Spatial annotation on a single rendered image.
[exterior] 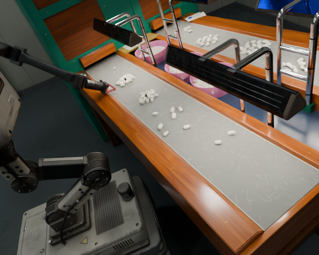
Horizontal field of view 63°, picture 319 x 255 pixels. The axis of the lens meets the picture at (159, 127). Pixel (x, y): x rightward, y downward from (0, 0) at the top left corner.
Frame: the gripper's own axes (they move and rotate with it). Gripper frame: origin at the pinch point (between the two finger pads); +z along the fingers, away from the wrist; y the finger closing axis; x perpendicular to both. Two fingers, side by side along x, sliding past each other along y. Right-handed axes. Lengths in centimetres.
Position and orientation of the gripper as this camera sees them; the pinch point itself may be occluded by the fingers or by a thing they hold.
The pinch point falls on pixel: (114, 88)
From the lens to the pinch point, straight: 176.8
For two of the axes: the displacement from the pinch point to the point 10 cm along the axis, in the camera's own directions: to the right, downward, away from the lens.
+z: 8.0, 0.8, 6.0
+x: -3.1, 9.0, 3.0
